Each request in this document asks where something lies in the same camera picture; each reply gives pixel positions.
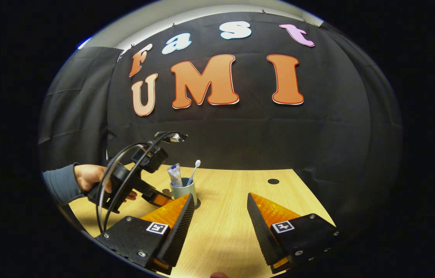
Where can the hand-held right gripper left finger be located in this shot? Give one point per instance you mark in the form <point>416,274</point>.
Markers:
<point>180,231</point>

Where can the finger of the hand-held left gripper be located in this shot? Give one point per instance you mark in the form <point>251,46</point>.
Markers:
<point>161,199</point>

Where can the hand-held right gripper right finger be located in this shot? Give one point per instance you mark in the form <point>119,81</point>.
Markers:
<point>263,235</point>

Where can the white toothpaste tube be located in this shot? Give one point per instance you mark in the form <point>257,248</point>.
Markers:
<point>175,175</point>

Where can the round dark brown coaster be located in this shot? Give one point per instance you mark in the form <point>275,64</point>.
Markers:
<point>198,203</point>

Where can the white toothbrush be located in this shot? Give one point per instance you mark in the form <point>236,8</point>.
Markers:
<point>194,172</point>

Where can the wooden desktop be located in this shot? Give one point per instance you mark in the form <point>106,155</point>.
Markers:
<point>221,224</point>

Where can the black backdrop cloth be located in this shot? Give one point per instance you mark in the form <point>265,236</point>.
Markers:
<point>279,146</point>

